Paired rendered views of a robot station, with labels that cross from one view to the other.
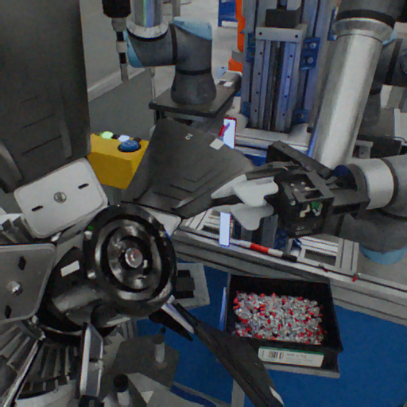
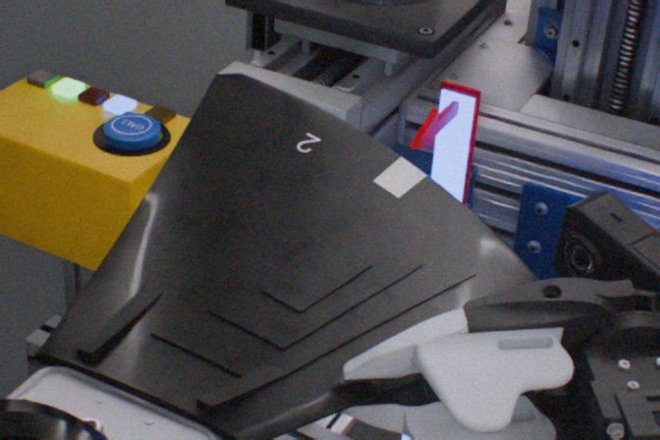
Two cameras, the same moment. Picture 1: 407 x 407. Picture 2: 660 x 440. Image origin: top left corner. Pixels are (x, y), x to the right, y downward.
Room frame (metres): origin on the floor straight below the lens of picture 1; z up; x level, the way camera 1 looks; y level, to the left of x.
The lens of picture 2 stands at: (0.04, -0.04, 1.53)
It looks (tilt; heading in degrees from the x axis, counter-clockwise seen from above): 33 degrees down; 4
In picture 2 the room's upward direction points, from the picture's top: 4 degrees clockwise
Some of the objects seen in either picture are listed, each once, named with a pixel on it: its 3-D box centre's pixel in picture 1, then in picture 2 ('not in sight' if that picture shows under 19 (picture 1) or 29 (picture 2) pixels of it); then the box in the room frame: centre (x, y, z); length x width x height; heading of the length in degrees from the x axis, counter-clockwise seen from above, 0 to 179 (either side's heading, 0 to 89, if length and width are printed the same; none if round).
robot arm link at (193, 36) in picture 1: (191, 42); not in sight; (1.26, 0.03, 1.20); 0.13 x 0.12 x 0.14; 104
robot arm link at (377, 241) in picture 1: (377, 226); not in sight; (0.53, -0.30, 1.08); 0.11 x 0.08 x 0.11; 65
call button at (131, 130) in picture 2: (129, 145); (132, 133); (0.83, 0.17, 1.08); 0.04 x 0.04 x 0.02
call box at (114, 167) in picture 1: (115, 162); (84, 180); (0.85, 0.21, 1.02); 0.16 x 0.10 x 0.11; 67
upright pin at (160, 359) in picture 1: (159, 350); not in sight; (0.36, 0.06, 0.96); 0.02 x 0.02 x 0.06
